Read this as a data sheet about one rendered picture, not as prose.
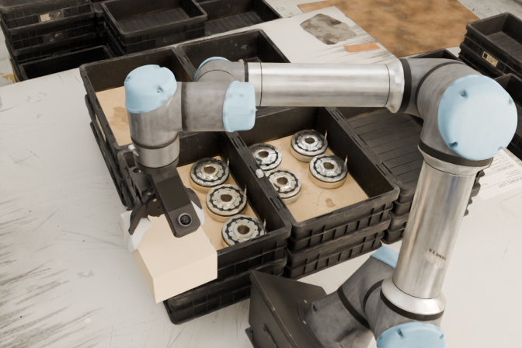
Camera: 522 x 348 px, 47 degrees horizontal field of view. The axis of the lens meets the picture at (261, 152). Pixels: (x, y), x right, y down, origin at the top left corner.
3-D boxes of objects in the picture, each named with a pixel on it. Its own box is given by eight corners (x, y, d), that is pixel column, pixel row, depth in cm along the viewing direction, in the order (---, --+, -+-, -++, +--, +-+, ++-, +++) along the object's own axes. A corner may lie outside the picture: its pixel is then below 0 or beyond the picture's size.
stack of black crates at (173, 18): (184, 64, 314) (181, -16, 284) (209, 95, 296) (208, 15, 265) (110, 82, 299) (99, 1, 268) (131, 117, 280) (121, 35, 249)
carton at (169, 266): (217, 277, 111) (217, 252, 105) (155, 303, 106) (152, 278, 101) (182, 218, 121) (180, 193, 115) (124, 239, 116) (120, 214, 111)
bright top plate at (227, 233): (270, 242, 141) (270, 241, 141) (230, 253, 138) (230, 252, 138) (255, 211, 148) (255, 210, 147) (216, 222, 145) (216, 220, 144)
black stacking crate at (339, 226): (391, 223, 154) (401, 193, 146) (290, 260, 143) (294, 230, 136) (316, 129, 179) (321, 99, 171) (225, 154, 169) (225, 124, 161)
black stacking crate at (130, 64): (223, 154, 169) (224, 123, 161) (120, 183, 158) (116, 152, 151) (175, 77, 194) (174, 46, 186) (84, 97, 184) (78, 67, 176)
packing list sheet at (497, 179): (540, 179, 185) (541, 178, 184) (486, 203, 176) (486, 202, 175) (466, 117, 205) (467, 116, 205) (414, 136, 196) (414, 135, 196)
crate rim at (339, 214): (401, 198, 147) (403, 191, 145) (294, 235, 137) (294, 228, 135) (320, 103, 173) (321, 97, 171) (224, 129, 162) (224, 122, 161)
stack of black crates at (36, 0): (85, 42, 323) (72, -37, 293) (103, 72, 305) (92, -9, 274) (9, 60, 308) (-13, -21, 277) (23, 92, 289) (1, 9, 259)
